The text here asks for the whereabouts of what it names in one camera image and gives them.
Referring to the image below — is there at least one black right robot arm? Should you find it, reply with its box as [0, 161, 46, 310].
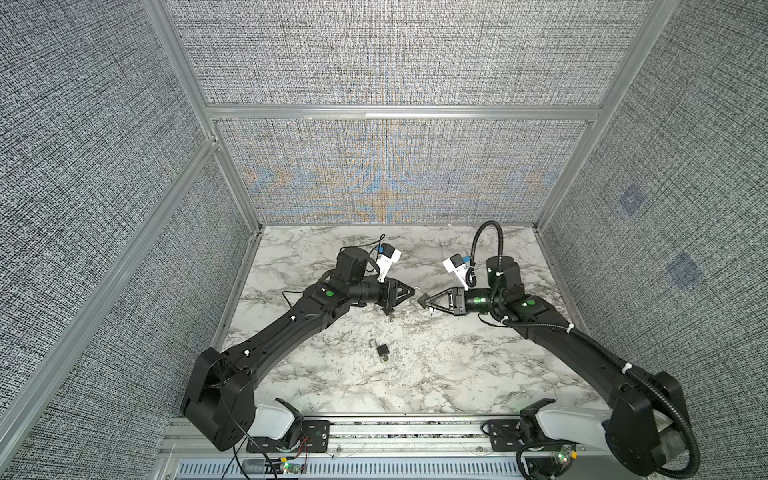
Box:
[419, 256, 701, 479]

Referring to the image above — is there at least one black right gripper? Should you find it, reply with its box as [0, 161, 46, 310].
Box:
[425, 286, 504, 318]

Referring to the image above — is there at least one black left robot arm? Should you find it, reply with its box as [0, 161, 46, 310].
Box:
[181, 247, 415, 451]

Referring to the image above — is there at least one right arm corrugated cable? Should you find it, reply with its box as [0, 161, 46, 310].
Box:
[469, 220, 702, 479]

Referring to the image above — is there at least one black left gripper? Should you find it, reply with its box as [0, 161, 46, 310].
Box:
[348, 276, 415, 309]

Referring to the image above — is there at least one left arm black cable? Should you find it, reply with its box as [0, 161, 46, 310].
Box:
[218, 383, 313, 480]

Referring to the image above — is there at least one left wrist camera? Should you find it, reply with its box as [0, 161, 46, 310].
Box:
[376, 243, 402, 283]

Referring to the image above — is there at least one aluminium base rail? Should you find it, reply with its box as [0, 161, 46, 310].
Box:
[156, 414, 522, 464]

